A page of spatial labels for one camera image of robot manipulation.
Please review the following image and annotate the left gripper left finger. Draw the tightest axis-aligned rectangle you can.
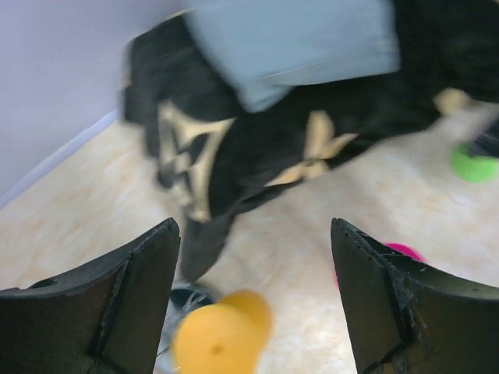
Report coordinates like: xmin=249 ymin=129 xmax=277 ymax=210
xmin=1 ymin=218 xmax=180 ymax=373

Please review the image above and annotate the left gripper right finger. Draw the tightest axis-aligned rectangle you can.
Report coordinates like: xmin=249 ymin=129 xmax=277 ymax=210
xmin=331 ymin=218 xmax=498 ymax=374

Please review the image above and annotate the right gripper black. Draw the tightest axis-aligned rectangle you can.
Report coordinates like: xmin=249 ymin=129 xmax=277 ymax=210
xmin=467 ymin=118 xmax=499 ymax=159

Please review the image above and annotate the green wine glass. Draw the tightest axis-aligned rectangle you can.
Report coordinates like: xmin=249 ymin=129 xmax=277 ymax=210
xmin=450 ymin=144 xmax=498 ymax=183

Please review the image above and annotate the pink wine glass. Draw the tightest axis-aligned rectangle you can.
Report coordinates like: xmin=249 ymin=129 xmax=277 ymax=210
xmin=333 ymin=237 xmax=425 ymax=291

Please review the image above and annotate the orange wine glass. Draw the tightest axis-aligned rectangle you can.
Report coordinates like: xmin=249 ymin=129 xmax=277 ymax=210
xmin=172 ymin=290 xmax=273 ymax=374

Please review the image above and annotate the black patterned blanket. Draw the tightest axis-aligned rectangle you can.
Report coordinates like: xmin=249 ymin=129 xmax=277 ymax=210
xmin=123 ymin=1 xmax=498 ymax=283

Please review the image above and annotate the light blue folded towel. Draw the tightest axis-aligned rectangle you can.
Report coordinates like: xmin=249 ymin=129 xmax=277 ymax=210
xmin=183 ymin=0 xmax=399 ymax=112

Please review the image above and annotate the chrome wire glass rack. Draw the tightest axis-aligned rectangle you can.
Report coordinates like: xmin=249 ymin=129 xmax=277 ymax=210
xmin=154 ymin=281 xmax=217 ymax=373

